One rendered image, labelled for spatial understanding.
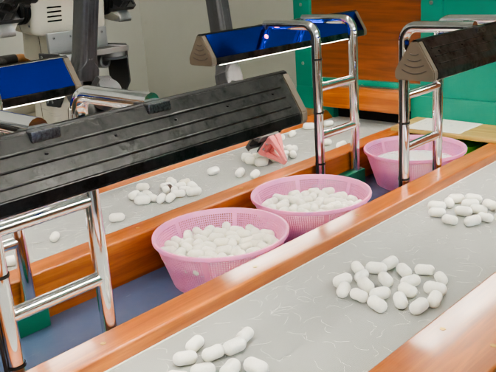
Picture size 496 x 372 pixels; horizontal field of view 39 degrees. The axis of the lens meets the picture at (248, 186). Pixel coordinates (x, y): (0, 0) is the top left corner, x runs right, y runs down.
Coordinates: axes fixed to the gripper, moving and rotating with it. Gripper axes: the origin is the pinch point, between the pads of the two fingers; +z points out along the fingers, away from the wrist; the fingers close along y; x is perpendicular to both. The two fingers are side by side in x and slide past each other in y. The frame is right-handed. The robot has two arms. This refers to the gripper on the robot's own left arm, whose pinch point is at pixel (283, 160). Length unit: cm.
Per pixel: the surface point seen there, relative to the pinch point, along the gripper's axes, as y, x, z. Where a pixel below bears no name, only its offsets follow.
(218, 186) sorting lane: -20.1, 4.6, -1.7
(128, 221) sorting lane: -48.6, 3.9, -0.5
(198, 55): -22.6, -20.1, -22.6
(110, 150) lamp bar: -90, -58, 23
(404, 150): 0.0, -28.8, 23.0
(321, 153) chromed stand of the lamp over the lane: 0.2, -10.6, 7.4
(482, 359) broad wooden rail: -57, -52, 64
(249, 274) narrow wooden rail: -57, -26, 32
